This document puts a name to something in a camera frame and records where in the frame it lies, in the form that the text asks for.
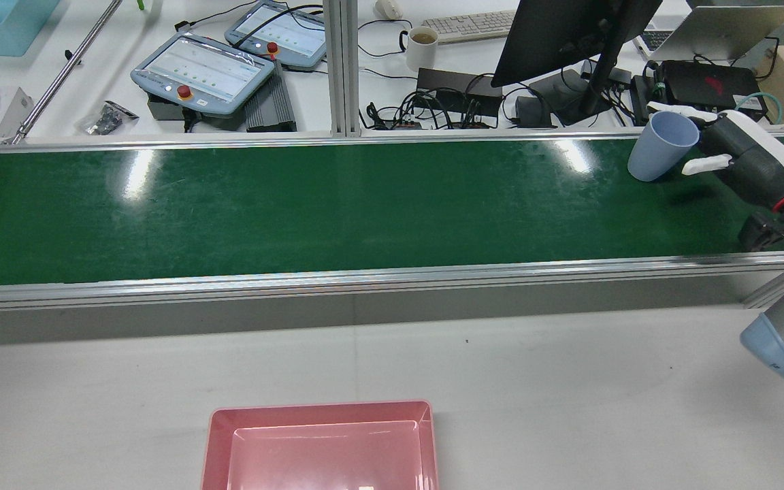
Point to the white grey right robot hand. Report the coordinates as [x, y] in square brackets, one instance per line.
[753, 160]

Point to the light blue plastic cup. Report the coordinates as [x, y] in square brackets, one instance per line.
[657, 153]

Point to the black box with red logo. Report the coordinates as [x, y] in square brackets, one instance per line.
[712, 83]

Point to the black ridged metal box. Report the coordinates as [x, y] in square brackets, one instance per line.
[273, 102]

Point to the pink plastic box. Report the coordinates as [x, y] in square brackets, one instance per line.
[324, 449]

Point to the silver laptop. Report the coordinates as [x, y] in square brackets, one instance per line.
[719, 30]

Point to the black computer monitor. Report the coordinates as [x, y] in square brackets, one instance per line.
[562, 34]

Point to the beige computer keyboard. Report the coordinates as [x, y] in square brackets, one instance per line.
[470, 25]

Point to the white mug with tea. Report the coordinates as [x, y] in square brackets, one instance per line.
[423, 49]

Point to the green conveyor belt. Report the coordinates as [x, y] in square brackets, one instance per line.
[365, 211]

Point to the white computer mouse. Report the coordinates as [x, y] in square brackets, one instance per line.
[388, 8]

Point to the small grey teach pendant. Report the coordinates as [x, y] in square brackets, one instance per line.
[283, 34]

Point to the large grey teach pendant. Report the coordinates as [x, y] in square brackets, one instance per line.
[201, 71]

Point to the plastic bag of screws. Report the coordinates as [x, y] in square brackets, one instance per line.
[107, 117]

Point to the long metal rod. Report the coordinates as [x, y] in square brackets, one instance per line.
[65, 71]

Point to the light blue plastic bin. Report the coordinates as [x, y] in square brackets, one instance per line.
[4, 24]

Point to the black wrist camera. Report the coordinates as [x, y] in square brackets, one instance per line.
[758, 233]

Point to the aluminium frame post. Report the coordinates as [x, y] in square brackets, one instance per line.
[341, 68]

